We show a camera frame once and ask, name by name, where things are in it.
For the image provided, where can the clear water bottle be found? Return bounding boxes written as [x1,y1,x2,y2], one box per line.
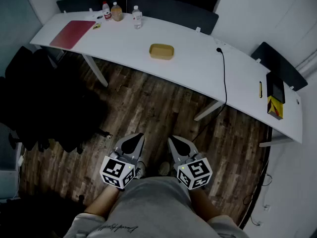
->
[131,5,143,30]

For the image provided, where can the red-label water bottle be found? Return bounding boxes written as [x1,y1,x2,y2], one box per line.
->
[102,0,112,21]

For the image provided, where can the yellow and black box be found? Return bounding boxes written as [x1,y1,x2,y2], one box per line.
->
[266,95,285,120]

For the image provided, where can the person's left forearm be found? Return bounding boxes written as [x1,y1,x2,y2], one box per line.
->
[84,184,121,220]

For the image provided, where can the white table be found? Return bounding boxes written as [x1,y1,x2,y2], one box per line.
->
[29,10,303,148]

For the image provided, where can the black power cable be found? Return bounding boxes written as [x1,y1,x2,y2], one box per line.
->
[192,47,228,143]

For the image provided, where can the red flat mat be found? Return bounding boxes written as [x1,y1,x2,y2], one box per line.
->
[49,20,97,50]

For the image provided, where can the amber drink bottle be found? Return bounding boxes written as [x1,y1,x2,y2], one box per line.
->
[110,1,124,22]

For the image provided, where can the person's shoe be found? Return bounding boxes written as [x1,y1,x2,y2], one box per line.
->
[135,161,147,179]
[158,161,171,177]

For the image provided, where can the person's right forearm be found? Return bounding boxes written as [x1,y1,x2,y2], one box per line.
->
[189,187,223,220]

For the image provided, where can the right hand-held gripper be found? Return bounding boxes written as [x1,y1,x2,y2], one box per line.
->
[167,135,213,190]

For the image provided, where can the dark grey desk partition panel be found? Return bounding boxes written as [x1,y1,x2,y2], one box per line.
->
[56,0,101,13]
[126,0,219,36]
[251,41,309,92]

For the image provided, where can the person's left shoe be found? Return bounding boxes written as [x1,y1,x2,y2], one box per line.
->
[135,161,147,179]

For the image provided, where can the black office chair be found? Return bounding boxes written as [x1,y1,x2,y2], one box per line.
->
[0,46,113,155]

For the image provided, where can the person's right shoe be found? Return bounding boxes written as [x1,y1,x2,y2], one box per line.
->
[158,161,171,177]

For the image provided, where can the person's grey shirt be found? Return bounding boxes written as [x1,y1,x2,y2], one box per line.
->
[63,176,250,238]

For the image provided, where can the white low cabinet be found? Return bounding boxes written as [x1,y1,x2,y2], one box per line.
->
[0,122,23,200]

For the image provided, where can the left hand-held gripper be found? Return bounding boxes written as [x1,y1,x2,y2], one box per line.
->
[100,132,146,189]

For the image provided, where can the yellow rectangular tray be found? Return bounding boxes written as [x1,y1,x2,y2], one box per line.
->
[149,43,175,61]

